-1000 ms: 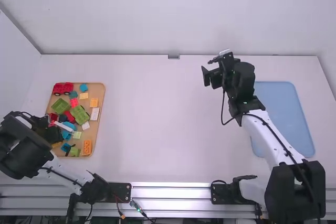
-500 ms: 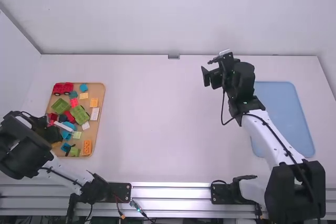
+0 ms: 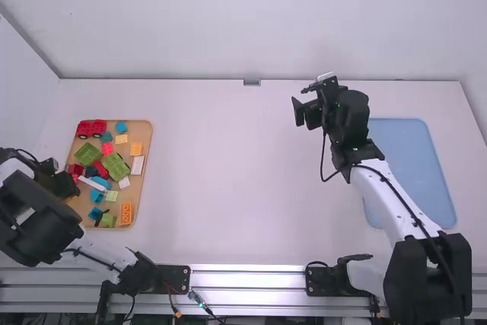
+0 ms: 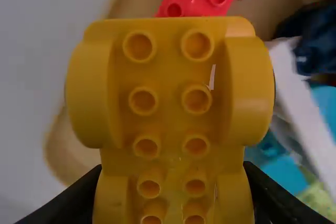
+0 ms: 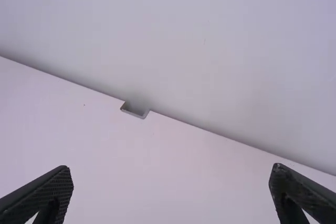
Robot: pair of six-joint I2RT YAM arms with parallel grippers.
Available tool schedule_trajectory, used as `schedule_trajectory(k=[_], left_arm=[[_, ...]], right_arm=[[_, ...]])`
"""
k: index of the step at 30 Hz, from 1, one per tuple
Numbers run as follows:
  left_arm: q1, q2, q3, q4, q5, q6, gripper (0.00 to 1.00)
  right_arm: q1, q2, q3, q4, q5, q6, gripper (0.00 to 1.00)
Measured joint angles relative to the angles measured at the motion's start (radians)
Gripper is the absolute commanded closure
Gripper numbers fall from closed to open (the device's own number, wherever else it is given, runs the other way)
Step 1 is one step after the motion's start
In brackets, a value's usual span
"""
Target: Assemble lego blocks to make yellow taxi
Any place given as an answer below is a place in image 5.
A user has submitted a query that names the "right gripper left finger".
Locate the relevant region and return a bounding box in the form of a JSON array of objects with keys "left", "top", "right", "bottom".
[{"left": 0, "top": 165, "right": 74, "bottom": 224}]

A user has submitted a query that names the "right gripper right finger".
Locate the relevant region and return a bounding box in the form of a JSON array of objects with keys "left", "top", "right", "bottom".
[{"left": 268, "top": 162, "right": 336, "bottom": 224}]

